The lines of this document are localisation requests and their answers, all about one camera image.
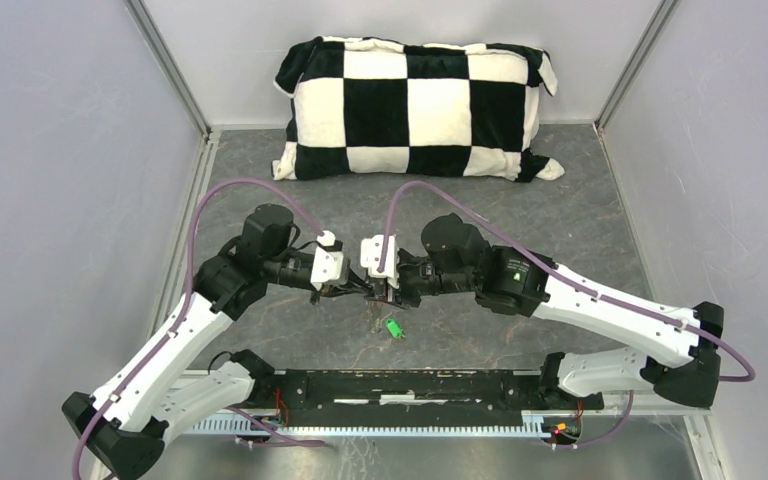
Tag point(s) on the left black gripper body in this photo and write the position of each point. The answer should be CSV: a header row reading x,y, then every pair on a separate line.
x,y
288,269

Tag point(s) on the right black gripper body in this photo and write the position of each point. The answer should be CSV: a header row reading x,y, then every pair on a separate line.
x,y
419,277

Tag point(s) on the green key tag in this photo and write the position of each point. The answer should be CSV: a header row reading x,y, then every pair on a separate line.
x,y
394,328

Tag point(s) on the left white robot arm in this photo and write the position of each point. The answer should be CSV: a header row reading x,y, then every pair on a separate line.
x,y
127,422

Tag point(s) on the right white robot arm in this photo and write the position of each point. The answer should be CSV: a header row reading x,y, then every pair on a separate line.
x,y
670,351

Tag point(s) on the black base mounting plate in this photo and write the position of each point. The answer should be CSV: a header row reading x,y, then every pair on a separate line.
x,y
410,398

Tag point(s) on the black and white checkered pillow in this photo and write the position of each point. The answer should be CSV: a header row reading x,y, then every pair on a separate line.
x,y
370,105

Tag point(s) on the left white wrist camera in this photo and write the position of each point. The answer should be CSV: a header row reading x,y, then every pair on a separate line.
x,y
330,265

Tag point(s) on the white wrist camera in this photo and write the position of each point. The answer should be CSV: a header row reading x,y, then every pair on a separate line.
x,y
378,256
330,265

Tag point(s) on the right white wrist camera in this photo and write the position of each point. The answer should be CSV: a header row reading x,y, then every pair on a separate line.
x,y
378,256

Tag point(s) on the white slotted cable duct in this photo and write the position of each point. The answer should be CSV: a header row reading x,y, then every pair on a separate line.
x,y
233,424

